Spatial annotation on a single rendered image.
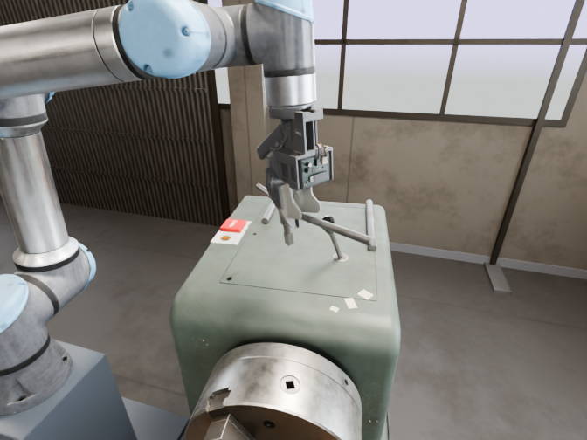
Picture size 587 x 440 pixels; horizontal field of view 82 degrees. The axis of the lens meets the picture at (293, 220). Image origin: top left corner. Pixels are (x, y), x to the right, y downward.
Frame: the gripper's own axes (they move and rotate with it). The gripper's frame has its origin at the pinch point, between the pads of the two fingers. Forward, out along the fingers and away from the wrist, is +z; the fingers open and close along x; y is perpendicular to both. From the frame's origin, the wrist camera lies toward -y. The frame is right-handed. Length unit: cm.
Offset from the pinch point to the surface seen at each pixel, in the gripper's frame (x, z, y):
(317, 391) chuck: -8.4, 23.2, 15.6
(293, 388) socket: -11.4, 22.1, 13.3
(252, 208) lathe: 14.3, 16.9, -44.7
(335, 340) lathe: 1.2, 22.8, 9.6
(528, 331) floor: 188, 153, -8
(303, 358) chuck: -6.8, 21.6, 9.9
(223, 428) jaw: -23.4, 23.9, 11.0
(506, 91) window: 235, 7, -73
